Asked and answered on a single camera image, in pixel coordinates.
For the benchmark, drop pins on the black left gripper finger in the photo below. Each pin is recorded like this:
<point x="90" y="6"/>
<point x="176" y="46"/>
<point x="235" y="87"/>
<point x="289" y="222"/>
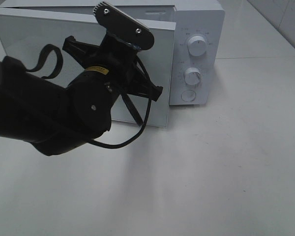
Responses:
<point x="82" y="53"/>
<point x="144" y="88"/>

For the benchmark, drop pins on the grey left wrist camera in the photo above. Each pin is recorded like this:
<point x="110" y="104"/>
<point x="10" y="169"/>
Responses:
<point x="123" y="26"/>

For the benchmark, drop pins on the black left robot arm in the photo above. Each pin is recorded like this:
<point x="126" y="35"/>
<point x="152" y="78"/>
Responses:
<point x="65" y="101"/>

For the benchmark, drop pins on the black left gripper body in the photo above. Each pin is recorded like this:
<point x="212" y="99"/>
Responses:
<point x="112" y="67"/>

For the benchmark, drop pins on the white microwave door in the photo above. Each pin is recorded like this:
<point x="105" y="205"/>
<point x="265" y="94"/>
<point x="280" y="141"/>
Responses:
<point x="25" y="31"/>

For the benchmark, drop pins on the white microwave oven body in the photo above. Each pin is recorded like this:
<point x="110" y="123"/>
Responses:
<point x="207" y="23"/>

